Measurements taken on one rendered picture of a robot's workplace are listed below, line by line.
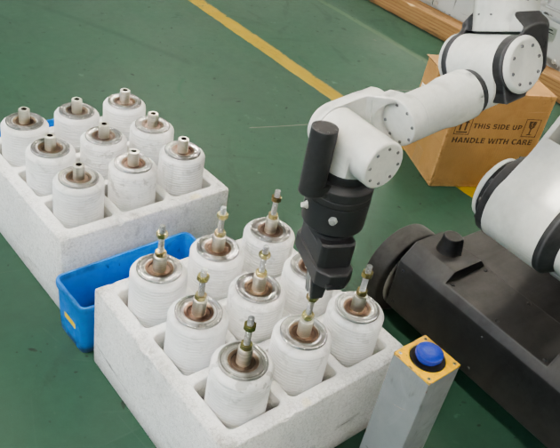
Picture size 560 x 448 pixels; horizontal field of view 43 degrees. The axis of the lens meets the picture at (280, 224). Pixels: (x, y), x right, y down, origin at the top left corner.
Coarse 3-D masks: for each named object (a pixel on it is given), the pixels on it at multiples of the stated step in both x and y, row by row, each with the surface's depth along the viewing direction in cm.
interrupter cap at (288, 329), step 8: (288, 320) 112; (296, 320) 112; (280, 328) 110; (288, 328) 111; (296, 328) 111; (312, 328) 112; (320, 328) 112; (288, 336) 109; (296, 336) 110; (312, 336) 110; (320, 336) 110; (288, 344) 108; (296, 344) 108; (304, 344) 108; (312, 344) 109; (320, 344) 109
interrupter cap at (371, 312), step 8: (344, 296) 119; (352, 296) 119; (368, 296) 120; (336, 304) 117; (344, 304) 117; (368, 304) 118; (376, 304) 118; (344, 312) 116; (352, 312) 116; (360, 312) 117; (368, 312) 117; (376, 312) 117; (352, 320) 114; (360, 320) 115; (368, 320) 115
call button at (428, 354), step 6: (420, 342) 102; (426, 342) 102; (420, 348) 101; (426, 348) 101; (432, 348) 101; (438, 348) 101; (420, 354) 100; (426, 354) 100; (432, 354) 100; (438, 354) 100; (420, 360) 100; (426, 360) 99; (432, 360) 99; (438, 360) 100
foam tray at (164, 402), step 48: (240, 240) 139; (96, 336) 127; (144, 336) 114; (384, 336) 124; (144, 384) 115; (192, 384) 108; (336, 384) 113; (192, 432) 106; (240, 432) 102; (288, 432) 109; (336, 432) 121
